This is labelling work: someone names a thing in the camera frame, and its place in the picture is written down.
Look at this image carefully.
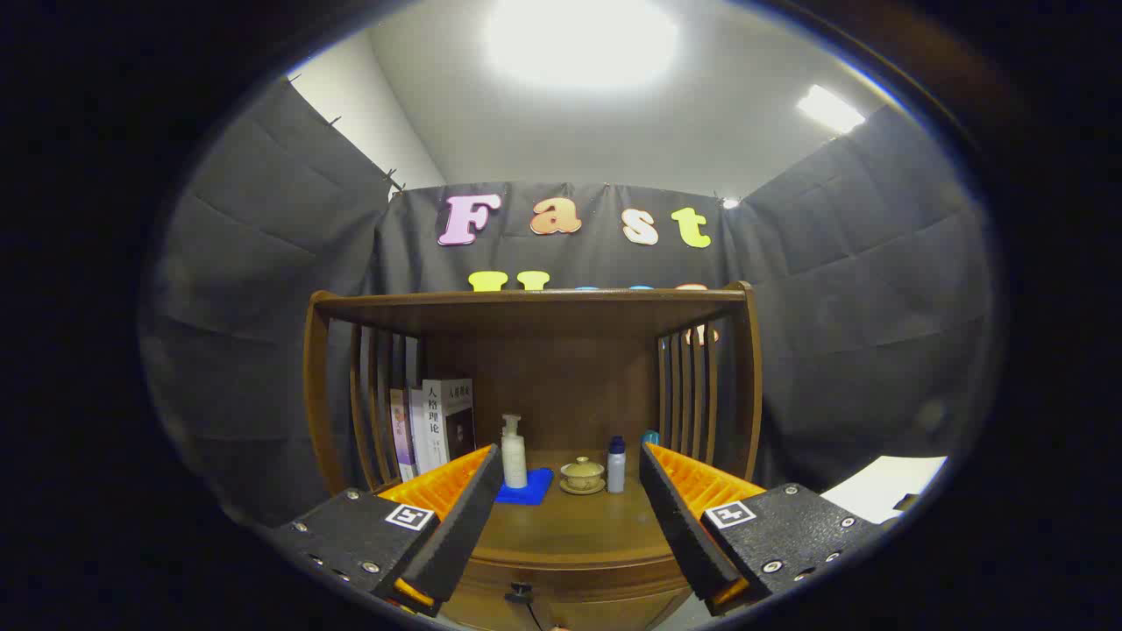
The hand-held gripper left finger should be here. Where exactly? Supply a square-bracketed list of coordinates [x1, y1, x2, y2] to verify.
[267, 443, 506, 617]

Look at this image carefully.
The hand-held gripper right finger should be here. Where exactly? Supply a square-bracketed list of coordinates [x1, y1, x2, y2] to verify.
[638, 440, 882, 617]

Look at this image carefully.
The brown wooden drawer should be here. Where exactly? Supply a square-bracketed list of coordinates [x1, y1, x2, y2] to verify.
[443, 565, 698, 631]

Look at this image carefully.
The brown wooden countertop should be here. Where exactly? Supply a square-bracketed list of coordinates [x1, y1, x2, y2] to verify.
[465, 449, 693, 575]

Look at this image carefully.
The brown wooden cabinet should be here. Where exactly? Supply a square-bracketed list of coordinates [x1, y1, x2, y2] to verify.
[302, 280, 763, 631]

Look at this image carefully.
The grey filing cabinet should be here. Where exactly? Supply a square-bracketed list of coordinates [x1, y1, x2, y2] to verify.
[820, 456, 949, 525]

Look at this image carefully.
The blue folded cloth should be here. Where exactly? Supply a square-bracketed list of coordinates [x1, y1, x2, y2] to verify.
[495, 467, 556, 507]

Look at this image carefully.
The white pump bottle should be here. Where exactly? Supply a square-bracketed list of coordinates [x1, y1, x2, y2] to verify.
[501, 414, 529, 489]

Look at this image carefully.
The thin white book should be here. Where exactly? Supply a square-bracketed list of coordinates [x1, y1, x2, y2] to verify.
[410, 386, 435, 476]

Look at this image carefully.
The purple spine book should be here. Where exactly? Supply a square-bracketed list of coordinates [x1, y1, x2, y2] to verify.
[390, 388, 417, 483]

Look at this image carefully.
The beige lidded teacup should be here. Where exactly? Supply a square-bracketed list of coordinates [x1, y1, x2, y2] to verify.
[561, 456, 606, 488]

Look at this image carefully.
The grey portrait cover book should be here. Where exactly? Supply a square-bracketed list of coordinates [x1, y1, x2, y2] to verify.
[423, 379, 477, 470]

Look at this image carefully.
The small ceiling light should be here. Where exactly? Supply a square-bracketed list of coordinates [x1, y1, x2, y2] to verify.
[796, 84, 867, 134]

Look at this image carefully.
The large ceiling light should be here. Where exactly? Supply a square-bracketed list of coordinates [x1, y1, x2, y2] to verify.
[482, 0, 680, 89]

